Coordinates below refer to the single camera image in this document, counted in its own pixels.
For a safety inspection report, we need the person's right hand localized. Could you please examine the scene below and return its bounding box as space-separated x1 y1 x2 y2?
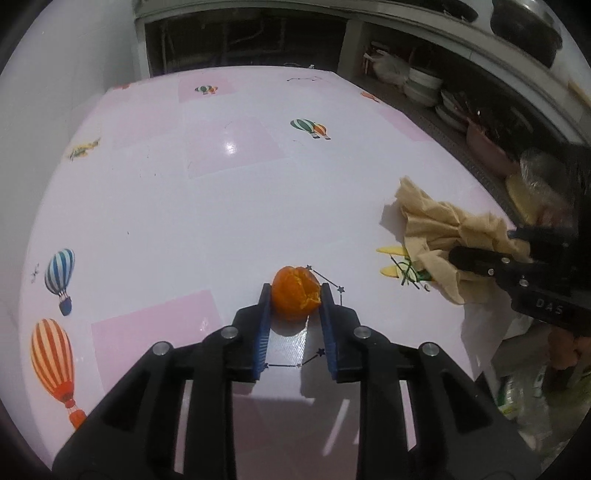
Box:
549 329 589 370

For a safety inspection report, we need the orange tangerine peel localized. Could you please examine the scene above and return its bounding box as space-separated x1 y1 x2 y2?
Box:
271 265 322 321

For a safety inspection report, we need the crumpled clear plastic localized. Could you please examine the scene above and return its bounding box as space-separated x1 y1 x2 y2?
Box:
496 364 561 455

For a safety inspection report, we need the pink basin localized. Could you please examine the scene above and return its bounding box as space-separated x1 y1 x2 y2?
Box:
466 117 518 178

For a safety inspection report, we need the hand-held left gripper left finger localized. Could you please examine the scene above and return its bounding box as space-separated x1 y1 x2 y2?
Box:
52 283 273 480

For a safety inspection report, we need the grey kitchen counter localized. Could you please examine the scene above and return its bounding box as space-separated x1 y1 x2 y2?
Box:
134 0 591 144

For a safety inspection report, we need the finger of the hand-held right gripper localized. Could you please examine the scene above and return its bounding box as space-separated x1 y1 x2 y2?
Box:
507 226 578 247
448 246 533 296

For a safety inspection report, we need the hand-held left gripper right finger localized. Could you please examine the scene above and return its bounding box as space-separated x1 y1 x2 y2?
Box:
318 283 542 480

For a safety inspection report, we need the wrinkled clear plastic bag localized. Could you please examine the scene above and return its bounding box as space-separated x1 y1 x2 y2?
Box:
519 148 571 227

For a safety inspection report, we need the white plastic bag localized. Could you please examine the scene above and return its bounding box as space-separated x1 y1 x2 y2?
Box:
365 48 411 86

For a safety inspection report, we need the black wok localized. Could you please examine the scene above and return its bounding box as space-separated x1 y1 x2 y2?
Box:
489 0 564 68

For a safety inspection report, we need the beige cloth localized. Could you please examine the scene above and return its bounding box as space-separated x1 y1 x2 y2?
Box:
396 176 532 305

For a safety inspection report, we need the stack of white bowls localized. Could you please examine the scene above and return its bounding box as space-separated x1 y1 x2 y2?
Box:
404 67 444 108

